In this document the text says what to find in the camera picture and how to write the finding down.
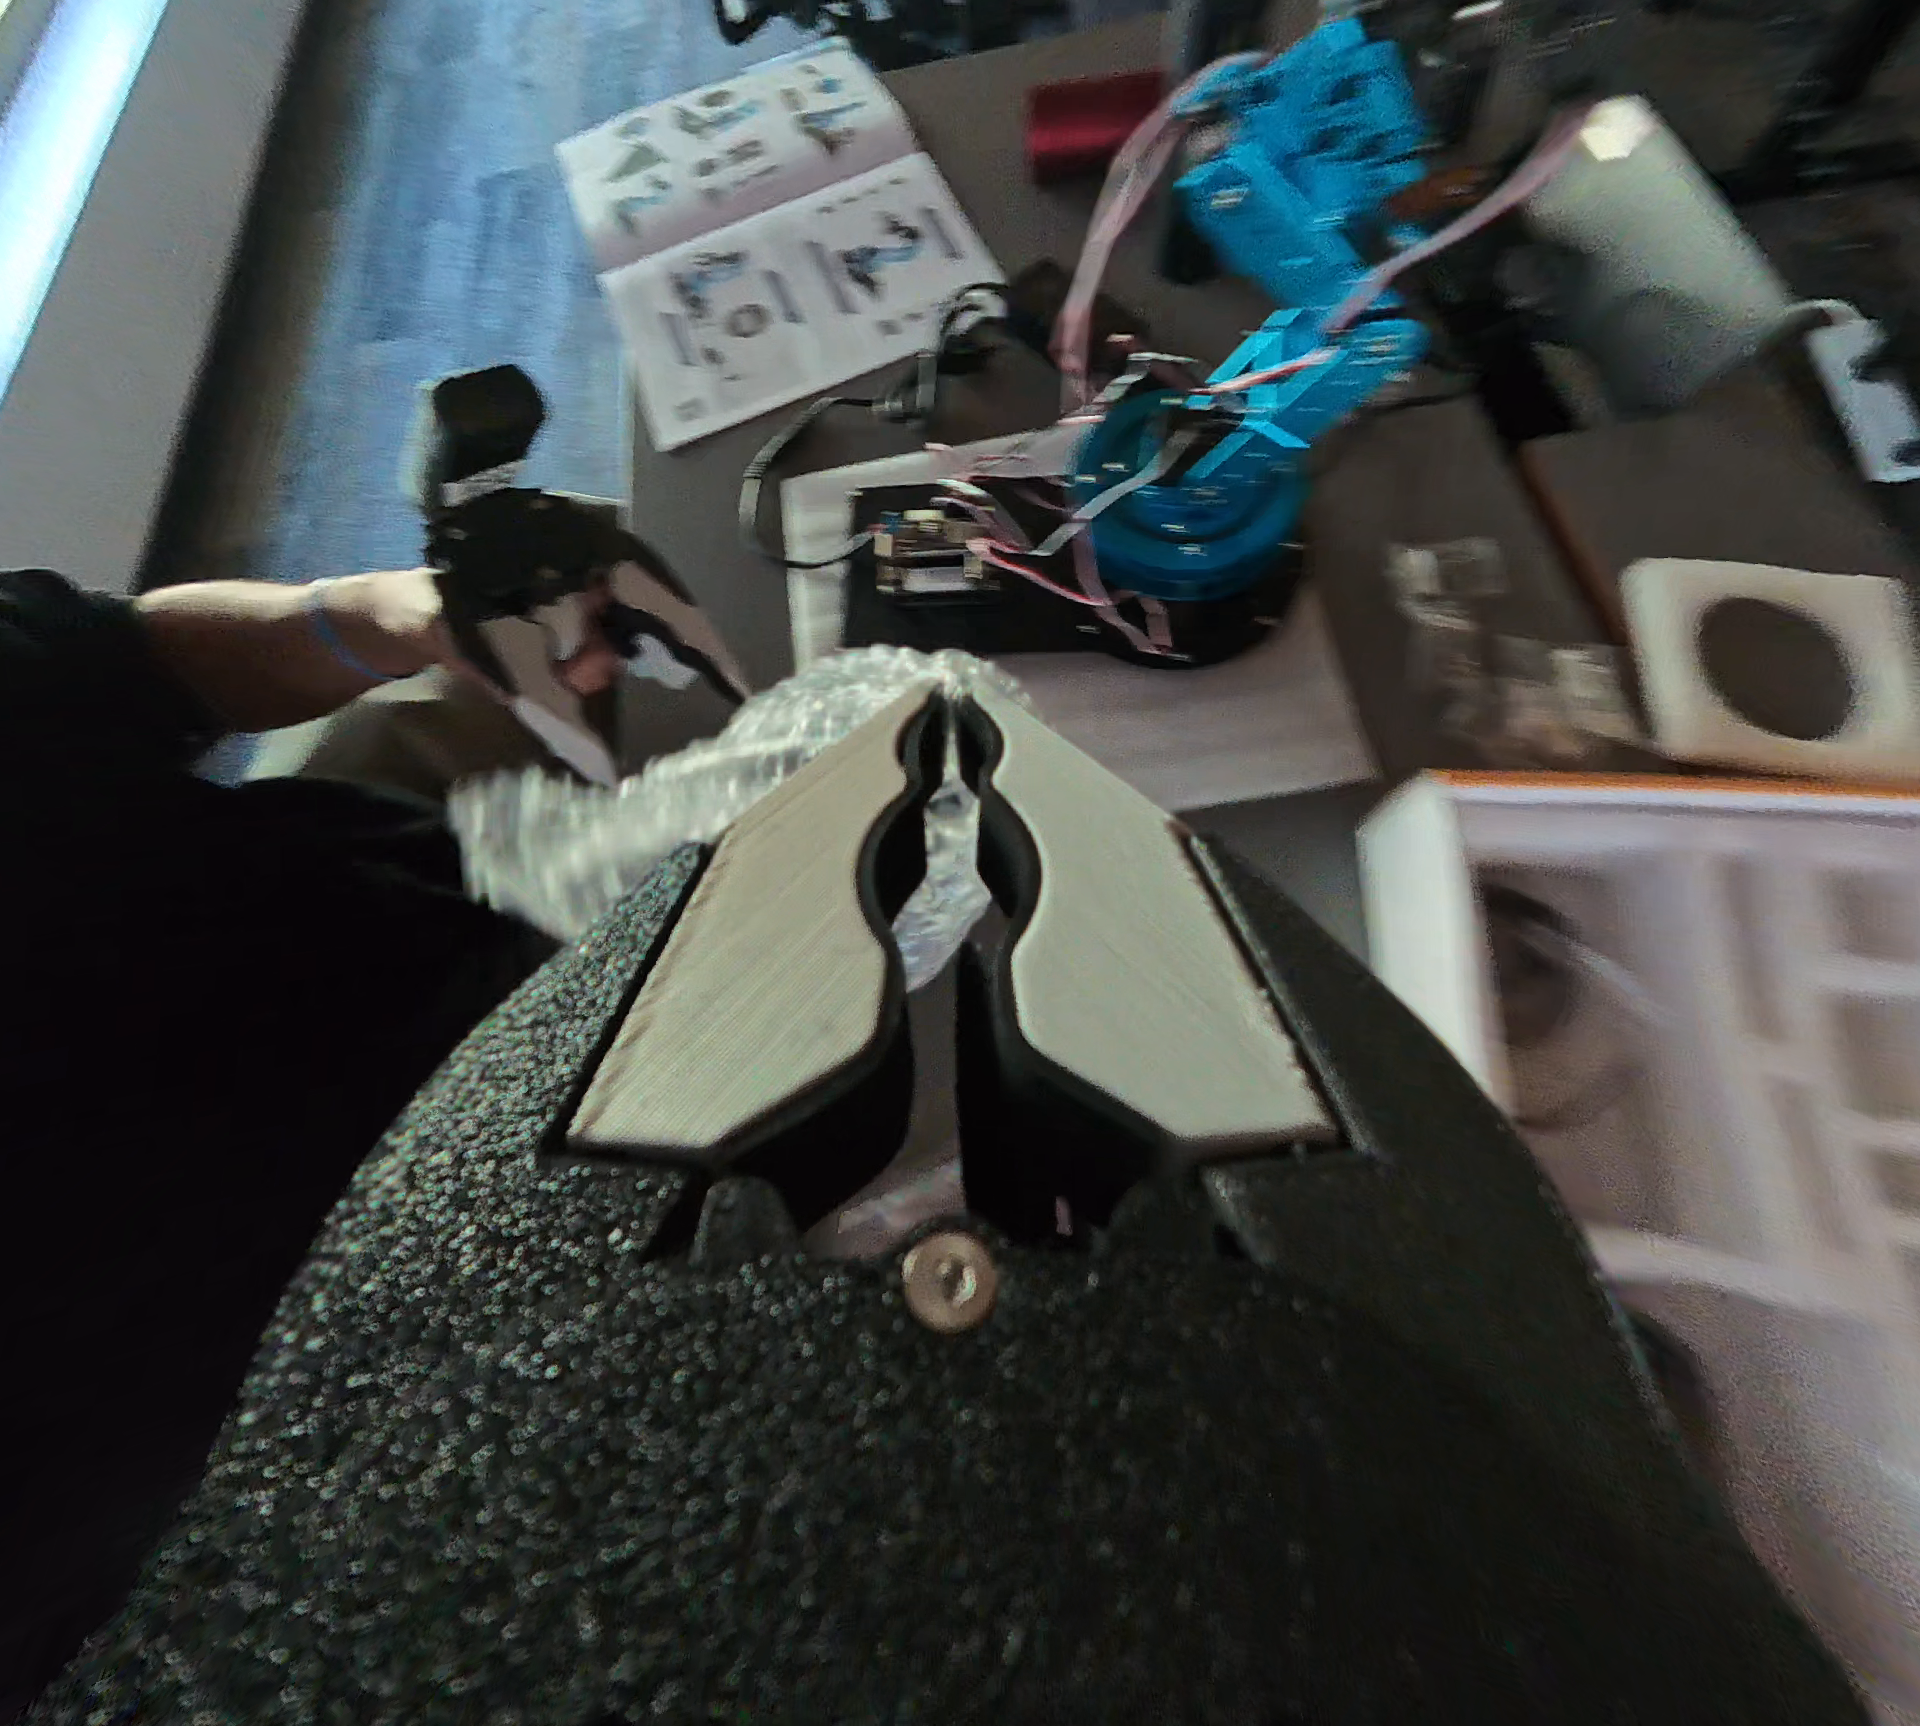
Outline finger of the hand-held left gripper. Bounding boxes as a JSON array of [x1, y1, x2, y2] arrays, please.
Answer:
[[462, 616, 620, 786], [600, 532, 757, 709]]

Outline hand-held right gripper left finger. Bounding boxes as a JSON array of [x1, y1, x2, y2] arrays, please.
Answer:
[[555, 682, 963, 1234]]

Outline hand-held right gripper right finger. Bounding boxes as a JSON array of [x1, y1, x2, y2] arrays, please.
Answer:
[[954, 689, 1343, 1240]]

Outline clear bubble wrap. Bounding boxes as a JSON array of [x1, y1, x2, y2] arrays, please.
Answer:
[[446, 646, 996, 996]]

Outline person's left forearm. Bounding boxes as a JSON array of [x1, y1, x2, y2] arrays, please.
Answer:
[[132, 571, 371, 731]]

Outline person's left hand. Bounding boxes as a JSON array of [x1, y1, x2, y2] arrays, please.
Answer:
[[352, 564, 462, 682]]

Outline person's khaki pants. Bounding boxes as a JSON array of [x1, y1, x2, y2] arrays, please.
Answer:
[[247, 669, 520, 798]]

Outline blue wristband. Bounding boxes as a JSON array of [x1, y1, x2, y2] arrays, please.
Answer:
[[307, 577, 396, 682]]

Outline white foam sheet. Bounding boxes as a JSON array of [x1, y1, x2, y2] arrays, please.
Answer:
[[776, 432, 1381, 816]]

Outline white instruction booklet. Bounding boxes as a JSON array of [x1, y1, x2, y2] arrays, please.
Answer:
[[552, 38, 1011, 456]]

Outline small clear parts bag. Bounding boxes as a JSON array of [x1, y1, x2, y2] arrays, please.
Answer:
[[1385, 538, 1640, 750]]

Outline white cardboard box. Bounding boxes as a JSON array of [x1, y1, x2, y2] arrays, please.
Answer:
[[1354, 771, 1920, 1726]]

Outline white foam block with hole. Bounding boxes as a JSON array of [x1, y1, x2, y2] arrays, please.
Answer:
[[1616, 553, 1920, 786]]

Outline dark red cylinder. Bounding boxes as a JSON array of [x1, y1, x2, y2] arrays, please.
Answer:
[[1025, 73, 1170, 195]]

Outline window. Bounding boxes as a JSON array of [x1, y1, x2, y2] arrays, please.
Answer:
[[0, 0, 264, 387]]

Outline grey cylindrical container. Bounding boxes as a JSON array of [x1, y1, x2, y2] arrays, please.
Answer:
[[1506, 94, 1810, 413]]

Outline white power strip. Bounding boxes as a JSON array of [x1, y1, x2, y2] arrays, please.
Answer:
[[1804, 312, 1920, 487]]

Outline black cable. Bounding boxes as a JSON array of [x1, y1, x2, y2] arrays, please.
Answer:
[[734, 282, 1060, 574]]

